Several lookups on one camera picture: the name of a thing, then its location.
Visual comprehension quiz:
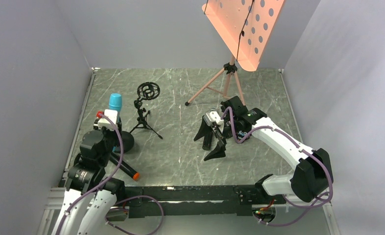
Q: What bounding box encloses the black round-base mic stand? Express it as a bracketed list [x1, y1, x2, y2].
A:
[120, 131, 135, 153]

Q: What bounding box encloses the blue toy microphone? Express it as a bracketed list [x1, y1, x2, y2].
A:
[109, 93, 122, 154]

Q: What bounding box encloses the black tripod shock-mount stand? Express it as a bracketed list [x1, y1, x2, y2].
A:
[129, 81, 163, 140]

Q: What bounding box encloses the black glitter microphone silver head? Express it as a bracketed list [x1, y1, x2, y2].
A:
[202, 130, 213, 151]

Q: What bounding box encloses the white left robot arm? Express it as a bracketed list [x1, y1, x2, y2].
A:
[52, 127, 126, 235]

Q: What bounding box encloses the cartoon monster sticker toy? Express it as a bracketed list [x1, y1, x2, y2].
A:
[236, 131, 249, 141]

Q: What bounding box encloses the black microphone orange end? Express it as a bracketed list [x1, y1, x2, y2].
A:
[109, 152, 140, 181]

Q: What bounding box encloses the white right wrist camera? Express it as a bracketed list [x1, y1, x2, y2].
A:
[203, 111, 224, 127]

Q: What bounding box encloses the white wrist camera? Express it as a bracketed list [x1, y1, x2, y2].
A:
[93, 109, 120, 130]
[203, 111, 224, 127]

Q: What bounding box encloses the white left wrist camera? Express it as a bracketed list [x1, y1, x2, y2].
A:
[93, 109, 120, 130]

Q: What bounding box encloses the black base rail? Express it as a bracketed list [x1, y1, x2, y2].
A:
[125, 185, 285, 218]

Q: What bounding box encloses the aluminium frame rail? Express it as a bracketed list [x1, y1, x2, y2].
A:
[36, 185, 339, 235]

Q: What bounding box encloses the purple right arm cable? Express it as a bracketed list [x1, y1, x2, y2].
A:
[220, 106, 334, 227]

